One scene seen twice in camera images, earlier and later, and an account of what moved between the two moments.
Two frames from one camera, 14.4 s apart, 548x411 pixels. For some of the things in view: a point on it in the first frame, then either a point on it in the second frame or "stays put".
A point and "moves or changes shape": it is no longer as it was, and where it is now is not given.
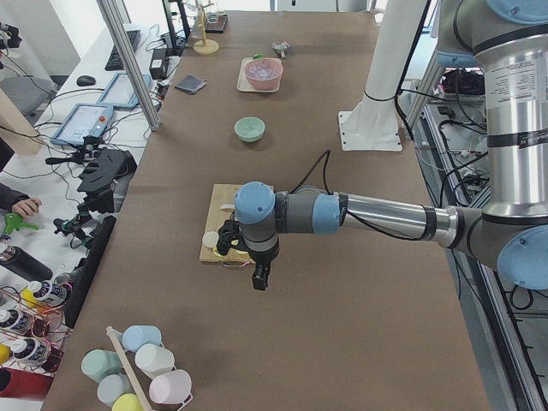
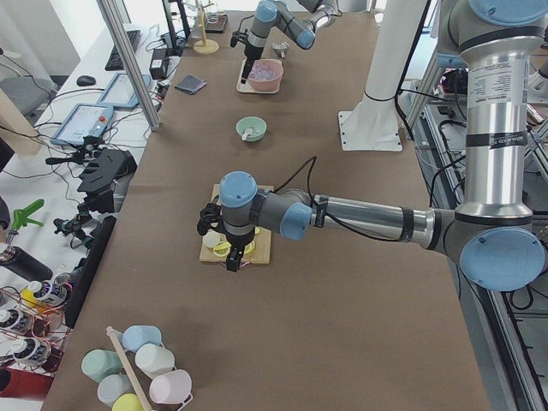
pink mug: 170,387 stays put
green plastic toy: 14,221 → 20,216
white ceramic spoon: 230,207 moves or changes shape
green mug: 98,363 stays put
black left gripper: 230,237 → 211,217
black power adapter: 158,63 stays put
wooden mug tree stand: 135,386 stays put
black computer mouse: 86,80 stays put
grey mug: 111,385 stays put
